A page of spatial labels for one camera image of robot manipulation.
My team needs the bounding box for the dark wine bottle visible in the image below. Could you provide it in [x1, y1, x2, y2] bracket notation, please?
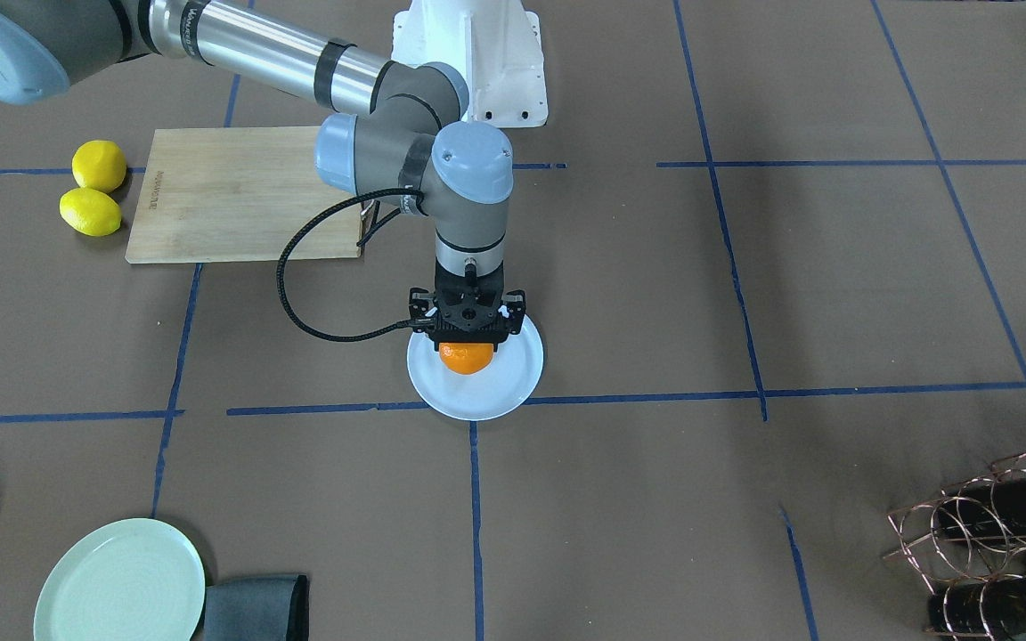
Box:
[928, 577, 1026, 640]
[935, 477, 1026, 540]

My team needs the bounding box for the light blue plate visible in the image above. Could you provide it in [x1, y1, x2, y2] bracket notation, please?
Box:
[407, 317, 545, 420]

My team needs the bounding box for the folded grey cloth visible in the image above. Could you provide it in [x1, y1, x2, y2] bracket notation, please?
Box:
[202, 573, 310, 640]

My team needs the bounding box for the light green plate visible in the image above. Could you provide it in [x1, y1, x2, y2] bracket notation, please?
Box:
[32, 518, 205, 640]

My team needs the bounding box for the copper wire bottle rack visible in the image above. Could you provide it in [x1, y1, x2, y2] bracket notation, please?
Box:
[887, 451, 1026, 640]

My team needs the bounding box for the dark wine bottle upper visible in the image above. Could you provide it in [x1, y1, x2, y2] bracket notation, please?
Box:
[935, 477, 1026, 540]

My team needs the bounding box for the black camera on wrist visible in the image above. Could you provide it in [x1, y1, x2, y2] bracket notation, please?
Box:
[408, 287, 526, 349]

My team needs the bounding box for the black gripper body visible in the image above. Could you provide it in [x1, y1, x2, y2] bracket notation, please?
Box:
[435, 263, 505, 295]

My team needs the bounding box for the orange mandarin fruit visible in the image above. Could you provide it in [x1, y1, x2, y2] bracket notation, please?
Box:
[438, 342, 496, 375]

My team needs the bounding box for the wooden cutting board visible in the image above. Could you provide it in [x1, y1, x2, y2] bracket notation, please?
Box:
[126, 126, 346, 264]

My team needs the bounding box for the lower yellow lemon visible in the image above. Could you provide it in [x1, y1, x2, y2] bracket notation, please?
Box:
[60, 187, 122, 237]

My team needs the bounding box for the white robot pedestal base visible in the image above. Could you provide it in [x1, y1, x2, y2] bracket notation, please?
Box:
[391, 1, 550, 129]

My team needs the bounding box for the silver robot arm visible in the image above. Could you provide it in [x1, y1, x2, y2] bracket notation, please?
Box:
[0, 1, 513, 280]

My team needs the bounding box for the dark wine bottle lower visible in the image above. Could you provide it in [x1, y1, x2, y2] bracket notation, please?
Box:
[928, 577, 1026, 640]

